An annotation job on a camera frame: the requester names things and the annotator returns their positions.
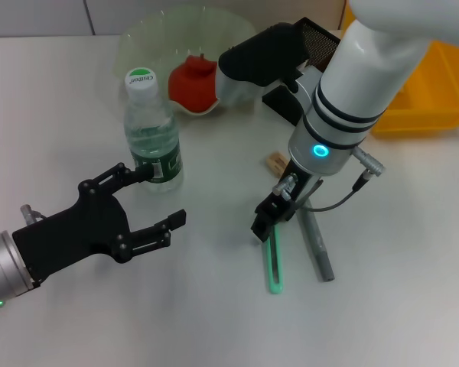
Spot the clear water bottle green label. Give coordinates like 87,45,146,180
122,67,184,194

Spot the green utility knife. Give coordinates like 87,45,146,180
260,225,284,295

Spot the yellow plastic bin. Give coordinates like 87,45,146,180
342,5,459,138

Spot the tan eraser block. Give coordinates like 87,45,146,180
266,151,291,177

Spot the green glass fruit bowl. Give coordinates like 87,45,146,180
112,7,256,115

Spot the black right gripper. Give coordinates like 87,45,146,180
250,160,322,243

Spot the wrist cable with plugs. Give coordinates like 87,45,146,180
273,147,386,213
20,204,49,226

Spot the right wrist cable with plugs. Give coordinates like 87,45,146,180
273,147,386,213

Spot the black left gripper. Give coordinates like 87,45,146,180
11,161,187,287

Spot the black mesh pen holder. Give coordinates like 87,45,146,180
262,17,345,127

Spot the grey marker pen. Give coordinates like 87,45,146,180
296,206,336,283

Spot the left wrist cable with plugs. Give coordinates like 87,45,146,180
20,204,49,226

